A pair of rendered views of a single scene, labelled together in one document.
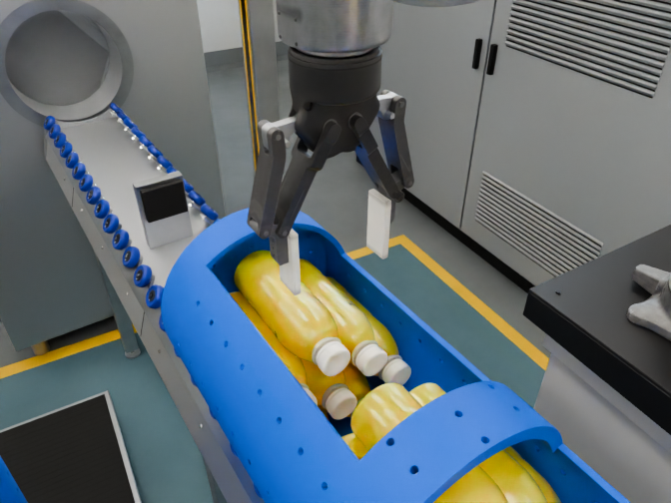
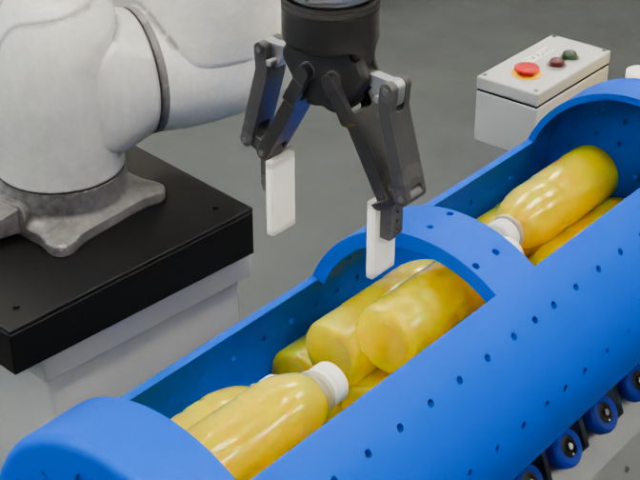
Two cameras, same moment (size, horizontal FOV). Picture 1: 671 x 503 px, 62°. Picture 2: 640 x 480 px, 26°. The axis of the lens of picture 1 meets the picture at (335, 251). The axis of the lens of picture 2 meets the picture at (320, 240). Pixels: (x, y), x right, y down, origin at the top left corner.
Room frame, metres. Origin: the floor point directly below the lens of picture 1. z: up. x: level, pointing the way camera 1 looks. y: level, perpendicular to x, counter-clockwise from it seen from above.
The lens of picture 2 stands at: (0.75, 0.94, 1.88)
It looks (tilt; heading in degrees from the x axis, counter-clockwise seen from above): 30 degrees down; 253
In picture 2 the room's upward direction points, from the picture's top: straight up
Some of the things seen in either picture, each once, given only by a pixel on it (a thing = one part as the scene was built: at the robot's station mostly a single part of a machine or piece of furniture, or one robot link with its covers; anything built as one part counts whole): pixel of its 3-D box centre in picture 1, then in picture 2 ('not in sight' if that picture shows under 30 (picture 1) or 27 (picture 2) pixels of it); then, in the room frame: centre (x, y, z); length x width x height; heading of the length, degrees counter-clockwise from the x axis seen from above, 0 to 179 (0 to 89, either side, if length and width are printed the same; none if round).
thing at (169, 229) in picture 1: (165, 212); not in sight; (1.03, 0.37, 1.00); 0.10 x 0.04 x 0.15; 123
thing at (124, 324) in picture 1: (115, 293); not in sight; (1.58, 0.81, 0.31); 0.06 x 0.06 x 0.63; 33
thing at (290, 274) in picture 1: (289, 257); (381, 233); (0.43, 0.04, 1.33); 0.03 x 0.01 x 0.07; 33
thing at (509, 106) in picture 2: not in sight; (542, 93); (-0.09, -0.72, 1.05); 0.20 x 0.10 x 0.10; 33
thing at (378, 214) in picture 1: (378, 225); (280, 192); (0.48, -0.04, 1.33); 0.03 x 0.01 x 0.07; 33
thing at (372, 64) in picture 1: (335, 99); (330, 49); (0.45, 0.00, 1.47); 0.08 x 0.07 x 0.09; 123
